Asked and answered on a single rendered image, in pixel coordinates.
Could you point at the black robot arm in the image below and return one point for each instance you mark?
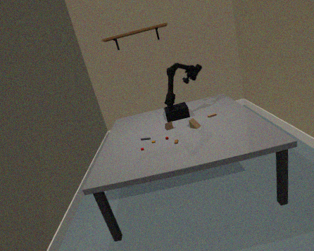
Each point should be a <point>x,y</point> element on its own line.
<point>170,97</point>

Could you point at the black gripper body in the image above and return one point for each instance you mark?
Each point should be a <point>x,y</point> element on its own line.
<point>186,80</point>

